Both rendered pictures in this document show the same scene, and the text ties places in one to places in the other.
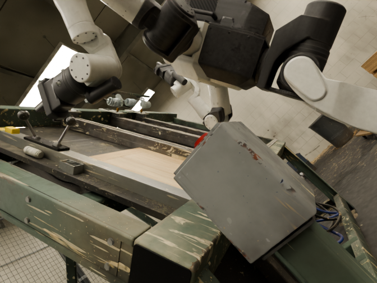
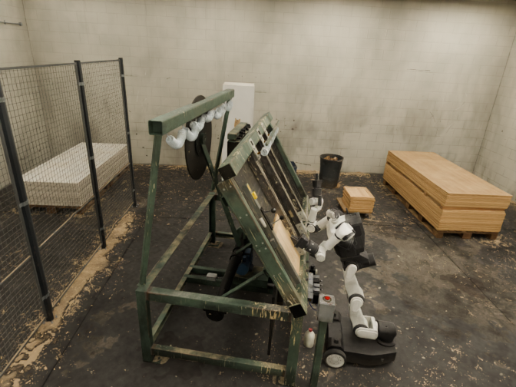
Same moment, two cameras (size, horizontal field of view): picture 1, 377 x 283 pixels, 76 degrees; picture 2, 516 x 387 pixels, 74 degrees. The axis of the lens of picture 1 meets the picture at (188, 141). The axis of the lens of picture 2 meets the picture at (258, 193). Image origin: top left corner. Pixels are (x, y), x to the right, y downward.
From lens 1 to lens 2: 257 cm
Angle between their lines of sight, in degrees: 40
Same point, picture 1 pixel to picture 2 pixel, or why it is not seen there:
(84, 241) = (287, 293)
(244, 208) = (325, 315)
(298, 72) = (351, 269)
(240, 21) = (357, 246)
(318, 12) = (371, 262)
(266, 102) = (316, 98)
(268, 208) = (327, 318)
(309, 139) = (309, 155)
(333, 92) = (351, 279)
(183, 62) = not seen: hidden behind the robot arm
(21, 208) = (274, 272)
